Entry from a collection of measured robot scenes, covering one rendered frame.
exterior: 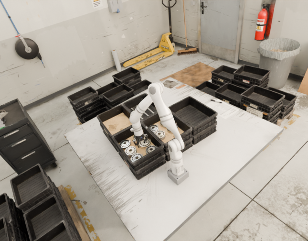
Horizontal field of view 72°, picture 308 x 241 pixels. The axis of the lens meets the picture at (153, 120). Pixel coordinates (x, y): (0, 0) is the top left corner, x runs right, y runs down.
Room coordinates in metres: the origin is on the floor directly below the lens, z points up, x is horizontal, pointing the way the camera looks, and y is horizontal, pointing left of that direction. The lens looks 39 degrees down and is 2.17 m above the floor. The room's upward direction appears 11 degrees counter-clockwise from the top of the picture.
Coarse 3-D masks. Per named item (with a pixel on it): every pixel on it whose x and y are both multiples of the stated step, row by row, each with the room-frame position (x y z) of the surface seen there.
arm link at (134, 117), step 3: (135, 111) 1.29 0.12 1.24; (138, 111) 1.28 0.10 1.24; (132, 114) 1.31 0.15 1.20; (135, 114) 1.28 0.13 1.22; (138, 114) 1.28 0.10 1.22; (141, 114) 1.28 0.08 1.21; (132, 117) 1.28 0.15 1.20; (135, 117) 1.27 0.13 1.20; (138, 117) 1.27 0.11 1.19; (132, 120) 1.27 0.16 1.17; (135, 120) 1.27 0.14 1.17; (138, 120) 1.28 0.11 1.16
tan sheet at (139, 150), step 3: (129, 138) 1.45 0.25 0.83; (132, 138) 1.45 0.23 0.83; (132, 141) 1.41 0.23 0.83; (132, 144) 1.37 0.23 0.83; (153, 144) 1.31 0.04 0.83; (135, 147) 1.32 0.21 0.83; (138, 150) 1.28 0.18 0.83; (141, 150) 1.28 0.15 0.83; (144, 150) 1.27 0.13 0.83; (141, 153) 1.24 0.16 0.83; (144, 153) 1.23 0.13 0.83
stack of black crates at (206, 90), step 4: (200, 84) 2.86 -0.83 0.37; (204, 84) 2.90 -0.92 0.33; (208, 84) 2.89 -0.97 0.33; (212, 84) 2.81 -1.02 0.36; (196, 88) 2.80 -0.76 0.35; (200, 88) 2.85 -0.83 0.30; (204, 88) 2.87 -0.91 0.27; (208, 88) 2.85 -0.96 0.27; (212, 88) 2.81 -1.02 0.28; (216, 88) 2.75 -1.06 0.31; (204, 92) 2.77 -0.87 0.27; (208, 92) 2.75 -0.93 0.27; (212, 92) 2.72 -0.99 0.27
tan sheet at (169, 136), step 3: (156, 123) 1.59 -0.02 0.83; (159, 123) 1.58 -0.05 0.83; (159, 126) 1.54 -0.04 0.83; (159, 129) 1.50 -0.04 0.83; (162, 129) 1.49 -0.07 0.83; (165, 129) 1.48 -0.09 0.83; (180, 129) 1.44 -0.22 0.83; (165, 132) 1.44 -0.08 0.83; (168, 132) 1.43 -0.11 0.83; (180, 132) 1.40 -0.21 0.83; (165, 135) 1.40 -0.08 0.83; (168, 135) 1.39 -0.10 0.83; (171, 135) 1.38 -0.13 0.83; (165, 138) 1.36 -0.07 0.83; (168, 138) 1.35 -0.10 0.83; (171, 138) 1.35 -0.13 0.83; (165, 141) 1.33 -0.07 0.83; (168, 141) 1.32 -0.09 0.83
